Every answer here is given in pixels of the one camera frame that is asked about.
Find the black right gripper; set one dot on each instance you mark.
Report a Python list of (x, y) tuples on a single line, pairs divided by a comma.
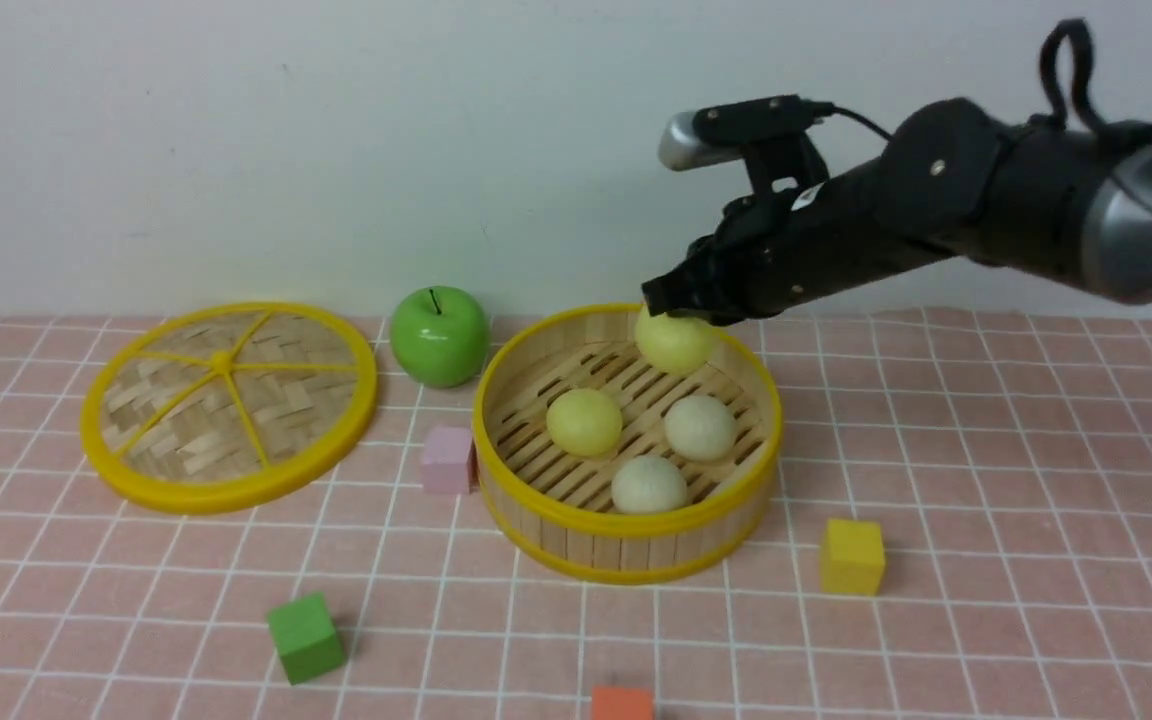
[(917, 203)]

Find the yellow pleated bun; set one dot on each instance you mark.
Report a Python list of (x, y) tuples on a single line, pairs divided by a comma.
[(677, 346)]

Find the yellow smooth bun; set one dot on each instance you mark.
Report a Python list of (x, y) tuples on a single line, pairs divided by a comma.
[(585, 422)]

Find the white pleated bun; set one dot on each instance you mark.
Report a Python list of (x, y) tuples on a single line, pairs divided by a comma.
[(649, 485)]

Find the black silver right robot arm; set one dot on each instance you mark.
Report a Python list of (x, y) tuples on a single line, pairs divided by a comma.
[(1072, 207)]

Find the yellow rimmed bamboo steamer tray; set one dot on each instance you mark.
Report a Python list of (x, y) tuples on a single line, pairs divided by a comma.
[(557, 507)]

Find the yellow rimmed bamboo steamer lid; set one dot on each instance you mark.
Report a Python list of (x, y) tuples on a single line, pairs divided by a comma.
[(230, 407)]

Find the green apple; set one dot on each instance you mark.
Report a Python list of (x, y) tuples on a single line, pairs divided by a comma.
[(440, 336)]

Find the pink cube block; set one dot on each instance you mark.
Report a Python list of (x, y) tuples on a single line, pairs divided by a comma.
[(448, 461)]

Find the yellow cube block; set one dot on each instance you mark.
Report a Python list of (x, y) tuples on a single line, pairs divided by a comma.
[(852, 559)]

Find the pink grid tablecloth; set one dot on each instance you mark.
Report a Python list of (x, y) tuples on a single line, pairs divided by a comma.
[(1007, 458)]

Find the orange cube block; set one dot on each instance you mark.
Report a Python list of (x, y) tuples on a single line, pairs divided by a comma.
[(615, 702)]

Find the green cube block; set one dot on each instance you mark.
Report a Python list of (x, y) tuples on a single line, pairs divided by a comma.
[(305, 638)]

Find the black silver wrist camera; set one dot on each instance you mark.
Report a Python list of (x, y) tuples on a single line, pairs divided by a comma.
[(769, 135)]

